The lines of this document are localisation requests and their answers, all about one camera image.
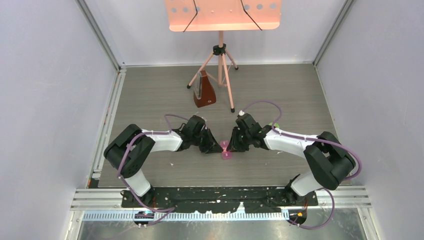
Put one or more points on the green pill bottle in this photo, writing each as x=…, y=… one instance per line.
x=274, y=125

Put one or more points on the pink music stand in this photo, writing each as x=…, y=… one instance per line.
x=223, y=16

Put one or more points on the brown wooden metronome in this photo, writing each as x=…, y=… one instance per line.
x=203, y=92

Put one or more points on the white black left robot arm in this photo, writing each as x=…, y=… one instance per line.
x=130, y=149

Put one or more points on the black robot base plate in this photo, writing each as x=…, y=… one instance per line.
x=221, y=200

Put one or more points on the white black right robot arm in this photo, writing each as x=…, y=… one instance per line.
x=329, y=162

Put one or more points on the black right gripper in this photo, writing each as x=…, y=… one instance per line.
x=234, y=146

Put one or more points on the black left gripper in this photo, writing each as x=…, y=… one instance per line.
x=211, y=146

